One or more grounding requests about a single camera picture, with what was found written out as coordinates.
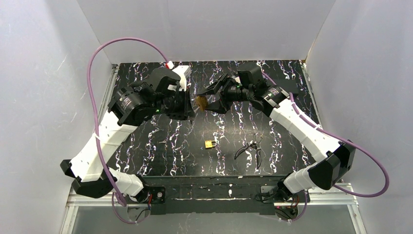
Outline large brass padlock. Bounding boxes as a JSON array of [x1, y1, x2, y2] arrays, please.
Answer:
[[195, 96, 208, 112]]

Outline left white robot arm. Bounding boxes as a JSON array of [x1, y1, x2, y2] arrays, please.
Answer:
[[60, 65, 195, 198]]

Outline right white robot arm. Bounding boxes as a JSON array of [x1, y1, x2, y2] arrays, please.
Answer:
[[196, 62, 355, 196]]

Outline small brass padlock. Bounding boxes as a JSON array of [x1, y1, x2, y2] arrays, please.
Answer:
[[205, 140, 217, 149]]

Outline black flat box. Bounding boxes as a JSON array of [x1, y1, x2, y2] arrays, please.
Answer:
[[267, 79, 299, 98]]

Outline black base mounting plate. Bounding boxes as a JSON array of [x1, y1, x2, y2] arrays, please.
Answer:
[[126, 175, 310, 216]]

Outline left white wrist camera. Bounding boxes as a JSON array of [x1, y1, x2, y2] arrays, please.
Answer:
[[166, 61, 191, 91]]

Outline black handled pruning shears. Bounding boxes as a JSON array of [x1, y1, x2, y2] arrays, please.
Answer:
[[234, 134, 262, 170]]

